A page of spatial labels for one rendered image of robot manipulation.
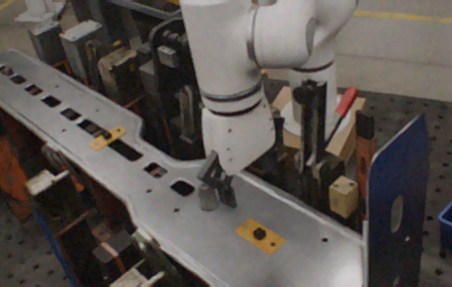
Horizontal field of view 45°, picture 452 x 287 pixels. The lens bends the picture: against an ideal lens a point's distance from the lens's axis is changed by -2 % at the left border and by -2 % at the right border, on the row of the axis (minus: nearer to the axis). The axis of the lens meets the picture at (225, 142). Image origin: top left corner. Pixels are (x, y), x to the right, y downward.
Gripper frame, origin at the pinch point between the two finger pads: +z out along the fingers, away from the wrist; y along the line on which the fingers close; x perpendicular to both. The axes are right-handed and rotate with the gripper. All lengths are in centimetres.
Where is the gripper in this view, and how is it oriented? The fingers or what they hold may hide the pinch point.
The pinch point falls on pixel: (249, 182)
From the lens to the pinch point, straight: 84.9
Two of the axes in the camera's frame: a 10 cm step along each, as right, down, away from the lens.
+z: 1.7, 7.8, 6.0
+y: -7.2, 5.1, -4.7
